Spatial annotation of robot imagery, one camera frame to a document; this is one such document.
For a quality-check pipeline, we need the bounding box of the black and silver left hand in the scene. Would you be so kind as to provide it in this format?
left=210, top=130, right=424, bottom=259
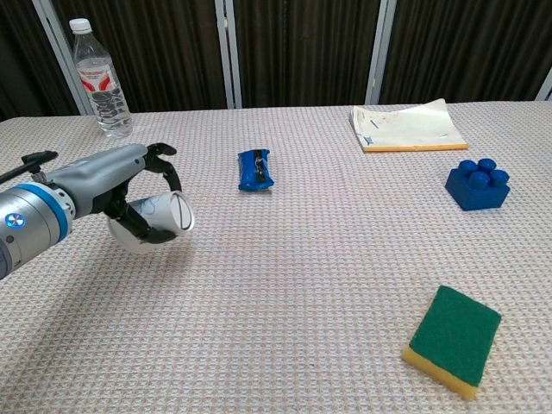
left=45, top=141, right=185, bottom=245

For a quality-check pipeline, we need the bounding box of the white paper cup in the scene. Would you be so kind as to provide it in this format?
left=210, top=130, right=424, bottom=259
left=107, top=191, right=196, bottom=254

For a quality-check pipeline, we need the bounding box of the clear plastic water bottle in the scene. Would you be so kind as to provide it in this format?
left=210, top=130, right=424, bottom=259
left=68, top=17, right=135, bottom=140

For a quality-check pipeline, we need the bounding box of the black pleated curtain panel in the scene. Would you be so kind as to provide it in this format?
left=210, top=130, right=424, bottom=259
left=0, top=0, right=82, bottom=122
left=50, top=0, right=229, bottom=116
left=379, top=0, right=552, bottom=104
left=234, top=0, right=381, bottom=109

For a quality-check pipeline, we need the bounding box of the blue snack packet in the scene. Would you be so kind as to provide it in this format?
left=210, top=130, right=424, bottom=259
left=236, top=147, right=276, bottom=192

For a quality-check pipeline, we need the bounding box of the beige woven tablecloth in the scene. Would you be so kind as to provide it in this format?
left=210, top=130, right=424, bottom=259
left=0, top=100, right=552, bottom=414

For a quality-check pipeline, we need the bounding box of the white notepad with yellow edge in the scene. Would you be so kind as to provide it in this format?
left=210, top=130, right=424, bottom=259
left=349, top=97, right=470, bottom=154

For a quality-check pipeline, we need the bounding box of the blue plastic building block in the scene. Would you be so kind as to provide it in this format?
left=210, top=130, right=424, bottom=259
left=444, top=157, right=511, bottom=212

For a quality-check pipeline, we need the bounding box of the green and yellow sponge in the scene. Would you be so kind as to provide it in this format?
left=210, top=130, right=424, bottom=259
left=400, top=284, right=503, bottom=391

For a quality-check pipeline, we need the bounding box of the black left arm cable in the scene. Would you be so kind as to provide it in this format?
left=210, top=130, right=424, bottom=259
left=0, top=150, right=60, bottom=185

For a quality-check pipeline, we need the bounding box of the grey partition post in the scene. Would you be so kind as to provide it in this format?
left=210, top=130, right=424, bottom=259
left=364, top=0, right=398, bottom=105
left=213, top=0, right=243, bottom=110
left=31, top=0, right=94, bottom=116
left=534, top=67, right=552, bottom=103

